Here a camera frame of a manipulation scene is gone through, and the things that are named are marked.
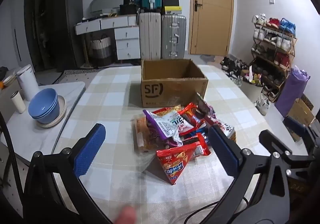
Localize black wardrobe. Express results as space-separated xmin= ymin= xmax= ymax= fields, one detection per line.
xmin=24 ymin=0 xmax=65 ymax=72

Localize white cylindrical jar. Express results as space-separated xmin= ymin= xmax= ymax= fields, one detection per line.
xmin=16 ymin=64 xmax=39 ymax=101

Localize brown cardboard box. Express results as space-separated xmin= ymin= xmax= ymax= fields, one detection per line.
xmin=140 ymin=58 xmax=209 ymax=108

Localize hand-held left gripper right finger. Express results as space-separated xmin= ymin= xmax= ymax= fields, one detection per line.
xmin=200 ymin=125 xmax=298 ymax=224

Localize white tumbler cup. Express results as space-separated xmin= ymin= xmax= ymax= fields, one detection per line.
xmin=10 ymin=91 xmax=27 ymax=114

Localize beige plate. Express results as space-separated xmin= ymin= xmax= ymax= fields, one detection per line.
xmin=37 ymin=95 xmax=67 ymax=128

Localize black cable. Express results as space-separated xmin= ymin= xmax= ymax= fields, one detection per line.
xmin=184 ymin=196 xmax=250 ymax=224

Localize orange bread packet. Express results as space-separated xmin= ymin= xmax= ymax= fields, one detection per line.
xmin=131 ymin=115 xmax=160 ymax=154

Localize person's left hand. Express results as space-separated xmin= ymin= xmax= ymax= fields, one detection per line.
xmin=114 ymin=206 xmax=137 ymax=224

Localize grey trash bin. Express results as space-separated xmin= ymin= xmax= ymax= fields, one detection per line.
xmin=240 ymin=74 xmax=264 ymax=103

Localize wooden shoe rack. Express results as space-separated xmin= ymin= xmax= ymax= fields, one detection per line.
xmin=251 ymin=14 xmax=298 ymax=103

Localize grey white laundry basket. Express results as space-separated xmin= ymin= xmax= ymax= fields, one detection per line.
xmin=89 ymin=35 xmax=112 ymax=66

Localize group of assorted shoes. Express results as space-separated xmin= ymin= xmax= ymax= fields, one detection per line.
xmin=251 ymin=13 xmax=297 ymax=101

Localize dark purple candy packet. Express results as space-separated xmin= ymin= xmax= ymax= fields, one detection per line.
xmin=196 ymin=92 xmax=217 ymax=121

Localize grey marble side table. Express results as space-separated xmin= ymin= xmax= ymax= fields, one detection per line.
xmin=0 ymin=81 xmax=86 ymax=162

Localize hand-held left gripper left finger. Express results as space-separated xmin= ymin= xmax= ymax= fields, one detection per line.
xmin=24 ymin=123 xmax=113 ymax=224

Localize beige suitcase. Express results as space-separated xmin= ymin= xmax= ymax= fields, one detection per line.
xmin=139 ymin=12 xmax=162 ymax=60

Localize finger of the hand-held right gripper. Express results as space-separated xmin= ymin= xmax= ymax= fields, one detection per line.
xmin=284 ymin=116 xmax=319 ymax=157
xmin=259 ymin=129 xmax=294 ymax=162

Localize dotted rug with striped border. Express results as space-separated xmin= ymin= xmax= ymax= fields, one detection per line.
xmin=54 ymin=68 xmax=105 ymax=84

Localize blue bowl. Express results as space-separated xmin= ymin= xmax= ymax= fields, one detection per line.
xmin=28 ymin=88 xmax=59 ymax=118
xmin=31 ymin=110 xmax=60 ymax=124

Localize dark grey fridge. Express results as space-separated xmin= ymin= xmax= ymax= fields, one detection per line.
xmin=46 ymin=0 xmax=84 ymax=72

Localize yellow orange snack packet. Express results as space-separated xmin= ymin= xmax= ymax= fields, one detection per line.
xmin=152 ymin=104 xmax=181 ymax=117

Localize red triangular snack packet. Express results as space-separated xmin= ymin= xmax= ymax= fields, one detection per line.
xmin=156 ymin=143 xmax=198 ymax=186

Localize wooden door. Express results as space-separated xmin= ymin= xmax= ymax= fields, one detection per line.
xmin=189 ymin=0 xmax=234 ymax=56

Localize white desk with drawers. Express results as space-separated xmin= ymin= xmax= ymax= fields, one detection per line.
xmin=74 ymin=15 xmax=140 ymax=61

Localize purple bag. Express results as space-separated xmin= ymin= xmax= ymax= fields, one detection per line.
xmin=275 ymin=65 xmax=311 ymax=117

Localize small printed cardboard box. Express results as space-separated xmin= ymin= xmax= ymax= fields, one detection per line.
xmin=287 ymin=94 xmax=318 ymax=142

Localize yellow black box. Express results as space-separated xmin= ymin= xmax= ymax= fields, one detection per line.
xmin=164 ymin=6 xmax=182 ymax=16

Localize pair of white sneakers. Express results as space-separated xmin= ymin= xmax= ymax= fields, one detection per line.
xmin=255 ymin=94 xmax=271 ymax=115

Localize white red snack packet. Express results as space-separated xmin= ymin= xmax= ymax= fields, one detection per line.
xmin=210 ymin=118 xmax=237 ymax=143

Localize pile of dark shoes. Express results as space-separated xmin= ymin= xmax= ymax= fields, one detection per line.
xmin=220 ymin=56 xmax=249 ymax=79

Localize blue cookie packet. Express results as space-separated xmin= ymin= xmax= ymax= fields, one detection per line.
xmin=194 ymin=126 xmax=208 ymax=137

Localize grey oval folding board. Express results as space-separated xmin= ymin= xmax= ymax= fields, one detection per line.
xmin=89 ymin=0 xmax=124 ymax=16

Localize silver suitcase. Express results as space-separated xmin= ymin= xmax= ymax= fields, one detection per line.
xmin=161 ymin=14 xmax=187 ymax=59

